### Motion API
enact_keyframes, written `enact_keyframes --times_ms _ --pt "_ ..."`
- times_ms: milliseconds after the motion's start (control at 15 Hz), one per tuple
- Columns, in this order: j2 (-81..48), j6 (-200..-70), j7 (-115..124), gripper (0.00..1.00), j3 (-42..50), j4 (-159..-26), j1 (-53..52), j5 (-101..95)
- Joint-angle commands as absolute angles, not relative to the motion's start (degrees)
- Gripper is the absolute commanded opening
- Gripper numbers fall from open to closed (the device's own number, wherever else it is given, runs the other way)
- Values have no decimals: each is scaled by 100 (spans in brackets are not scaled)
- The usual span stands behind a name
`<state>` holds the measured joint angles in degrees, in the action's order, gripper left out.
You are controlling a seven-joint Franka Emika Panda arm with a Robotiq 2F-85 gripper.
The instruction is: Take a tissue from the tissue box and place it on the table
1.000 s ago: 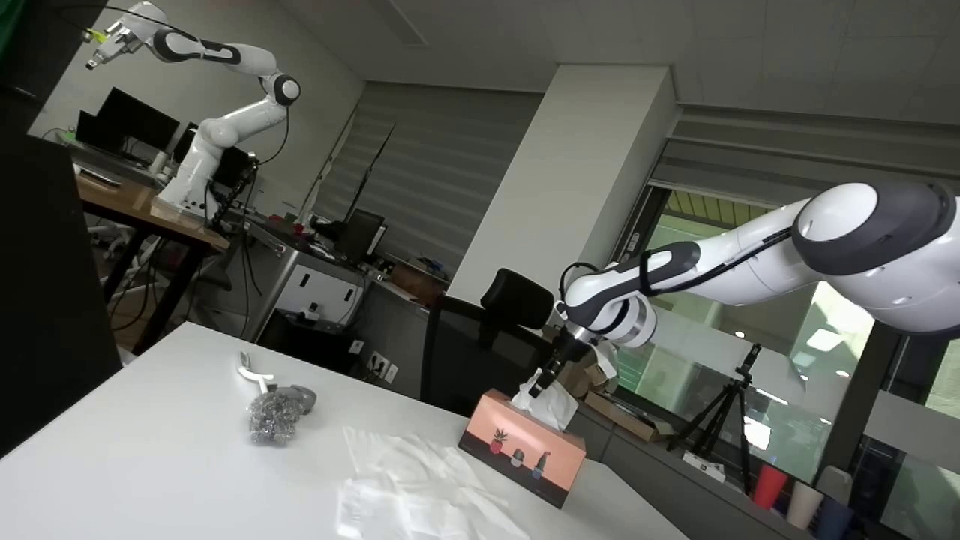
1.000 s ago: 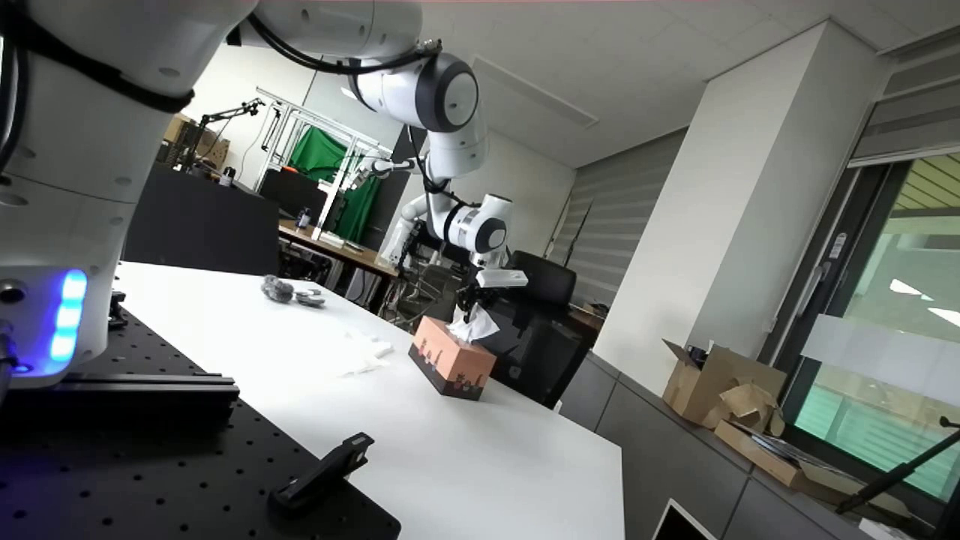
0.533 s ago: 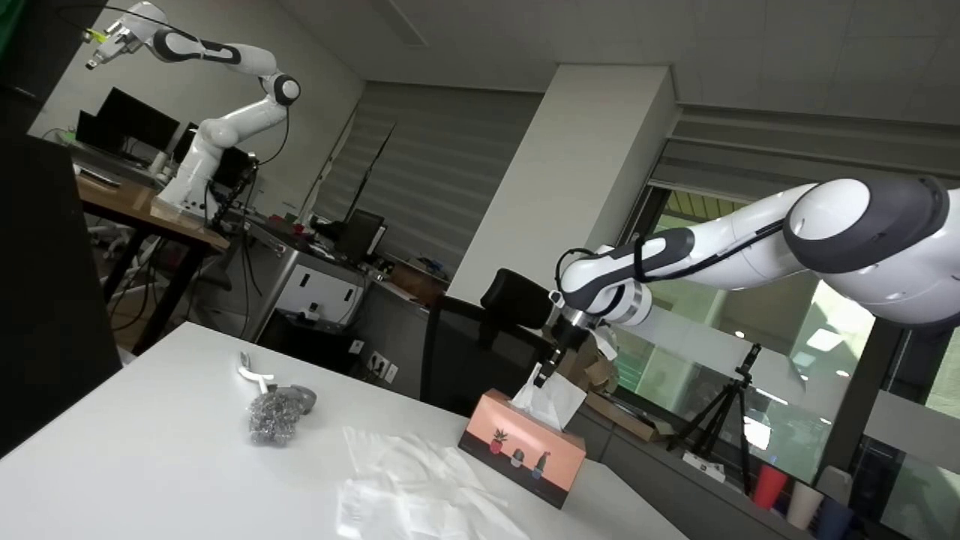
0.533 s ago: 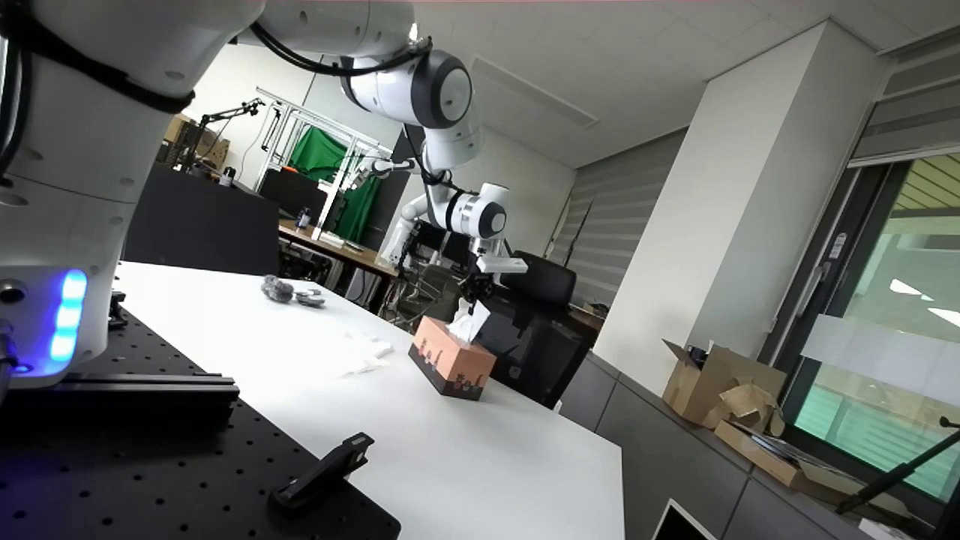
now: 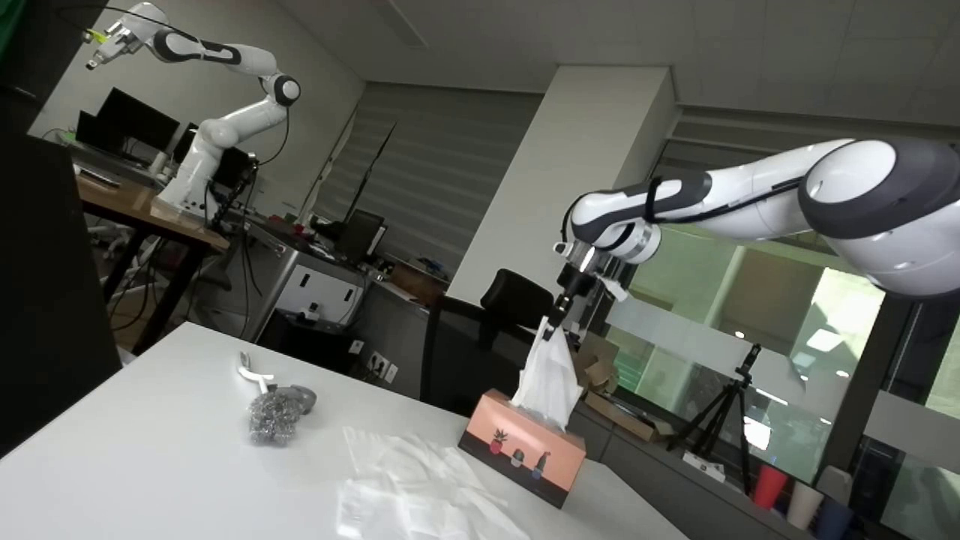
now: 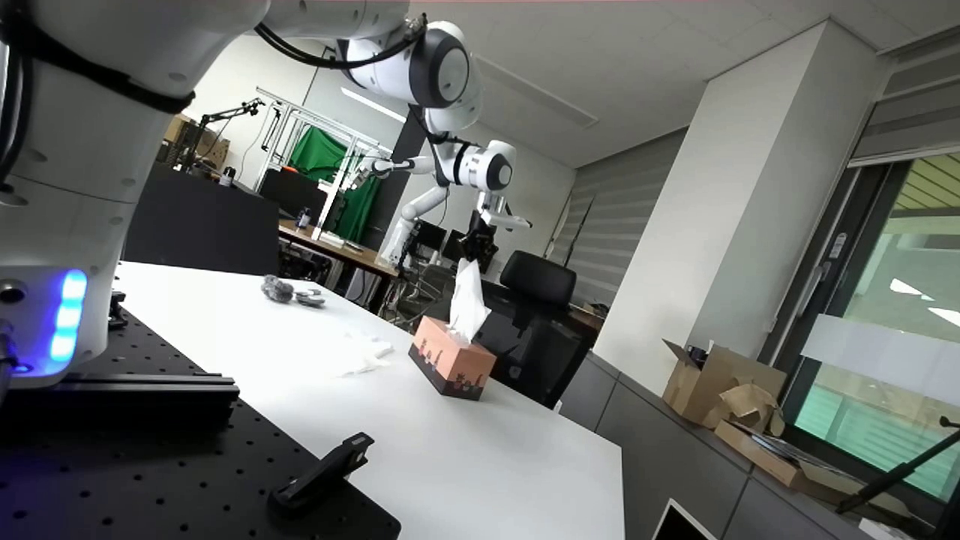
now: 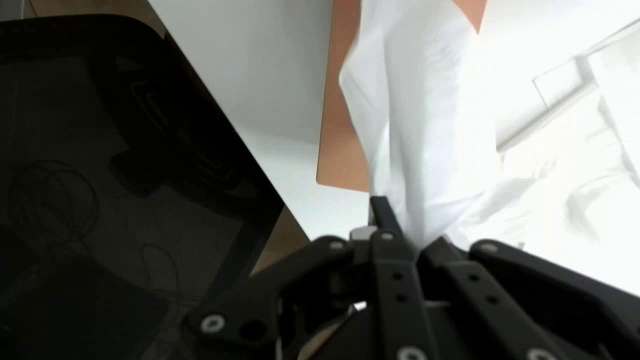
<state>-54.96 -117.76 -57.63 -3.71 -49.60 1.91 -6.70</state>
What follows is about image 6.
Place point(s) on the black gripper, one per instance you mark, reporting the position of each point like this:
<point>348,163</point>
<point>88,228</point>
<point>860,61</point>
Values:
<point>485,231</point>

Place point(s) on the white tissue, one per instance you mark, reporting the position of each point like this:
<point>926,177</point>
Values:
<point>466,305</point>

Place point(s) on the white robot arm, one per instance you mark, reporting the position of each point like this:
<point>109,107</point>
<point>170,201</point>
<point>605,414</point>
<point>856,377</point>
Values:
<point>121,108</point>

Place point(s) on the orange tissue box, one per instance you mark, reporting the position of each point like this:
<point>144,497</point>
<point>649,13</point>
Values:
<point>451,361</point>

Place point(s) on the open cardboard box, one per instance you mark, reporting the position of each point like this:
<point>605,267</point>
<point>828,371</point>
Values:
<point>715,386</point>

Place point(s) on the black office chair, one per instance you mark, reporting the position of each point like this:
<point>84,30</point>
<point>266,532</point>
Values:
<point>534,318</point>

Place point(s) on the brown wooden desk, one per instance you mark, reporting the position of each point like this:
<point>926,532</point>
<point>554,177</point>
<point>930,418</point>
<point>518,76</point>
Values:
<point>341,252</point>

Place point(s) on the clear plastic wrapper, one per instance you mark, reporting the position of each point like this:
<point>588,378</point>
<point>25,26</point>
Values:
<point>368,357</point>

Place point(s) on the green cloth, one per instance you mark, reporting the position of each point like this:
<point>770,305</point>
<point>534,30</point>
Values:
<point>319,160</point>

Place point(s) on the small grey object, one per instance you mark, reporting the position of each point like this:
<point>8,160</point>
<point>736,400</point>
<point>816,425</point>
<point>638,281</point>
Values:
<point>288,291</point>

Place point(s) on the white clothes rack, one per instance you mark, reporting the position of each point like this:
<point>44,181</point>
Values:
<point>288,114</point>

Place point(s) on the black clamp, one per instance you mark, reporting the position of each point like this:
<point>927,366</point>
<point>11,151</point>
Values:
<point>323,469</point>

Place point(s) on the grey low cabinet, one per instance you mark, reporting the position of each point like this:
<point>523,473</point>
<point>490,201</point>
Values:
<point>660,461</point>

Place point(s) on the dark desk partition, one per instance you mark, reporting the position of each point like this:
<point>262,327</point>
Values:
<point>199,225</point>

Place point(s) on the black panel with white border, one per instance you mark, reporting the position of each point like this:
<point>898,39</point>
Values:
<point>682,523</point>

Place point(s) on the flat cardboard piece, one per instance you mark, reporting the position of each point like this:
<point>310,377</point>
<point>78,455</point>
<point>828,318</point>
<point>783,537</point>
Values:
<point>765,455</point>

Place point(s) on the dark framed glass window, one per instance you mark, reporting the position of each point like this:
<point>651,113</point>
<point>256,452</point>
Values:
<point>890,332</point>

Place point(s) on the black tripod leg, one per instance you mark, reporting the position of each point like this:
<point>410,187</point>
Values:
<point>895,469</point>

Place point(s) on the black metal rail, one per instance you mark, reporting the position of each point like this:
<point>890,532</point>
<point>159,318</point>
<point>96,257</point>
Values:
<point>121,394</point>

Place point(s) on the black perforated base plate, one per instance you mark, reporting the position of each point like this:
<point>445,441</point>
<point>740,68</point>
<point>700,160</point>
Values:
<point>150,469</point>

